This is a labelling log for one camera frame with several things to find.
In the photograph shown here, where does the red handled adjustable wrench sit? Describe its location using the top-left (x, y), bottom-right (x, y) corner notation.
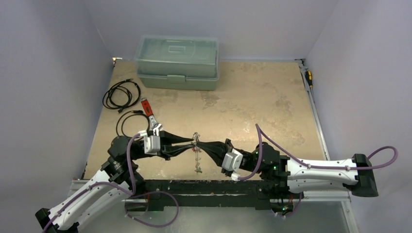
top-left (141, 97), bottom-right (162, 136)

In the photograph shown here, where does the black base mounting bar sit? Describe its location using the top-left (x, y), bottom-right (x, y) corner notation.
top-left (123, 178), bottom-right (305, 213)

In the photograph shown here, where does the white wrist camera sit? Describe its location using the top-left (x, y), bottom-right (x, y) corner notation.
top-left (221, 150), bottom-right (243, 181)
top-left (138, 131), bottom-right (161, 155)

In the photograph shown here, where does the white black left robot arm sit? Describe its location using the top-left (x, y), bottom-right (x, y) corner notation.
top-left (35, 130), bottom-right (193, 233)

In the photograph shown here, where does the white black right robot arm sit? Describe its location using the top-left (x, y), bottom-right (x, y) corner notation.
top-left (197, 139), bottom-right (378, 198)

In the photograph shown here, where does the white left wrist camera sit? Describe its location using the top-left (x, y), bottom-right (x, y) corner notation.
top-left (138, 131), bottom-right (161, 155)

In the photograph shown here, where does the aluminium frame rail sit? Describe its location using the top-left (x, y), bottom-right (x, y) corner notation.
top-left (294, 59), bottom-right (359, 233)

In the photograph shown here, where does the coiled black cable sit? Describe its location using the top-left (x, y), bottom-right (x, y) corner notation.
top-left (103, 78), bottom-right (141, 114)

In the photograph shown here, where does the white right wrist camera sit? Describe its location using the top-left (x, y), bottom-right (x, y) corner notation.
top-left (221, 150), bottom-right (243, 181)

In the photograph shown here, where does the yellow black screwdriver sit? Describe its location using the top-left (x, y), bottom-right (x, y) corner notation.
top-left (305, 70), bottom-right (313, 88)

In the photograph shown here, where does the black usb cable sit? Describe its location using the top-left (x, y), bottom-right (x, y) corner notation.
top-left (116, 110), bottom-right (151, 139)

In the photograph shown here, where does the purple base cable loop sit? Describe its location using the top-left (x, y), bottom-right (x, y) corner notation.
top-left (124, 189), bottom-right (180, 229)

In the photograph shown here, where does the green plastic toolbox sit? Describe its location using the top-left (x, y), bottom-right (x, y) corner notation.
top-left (134, 35), bottom-right (219, 91)

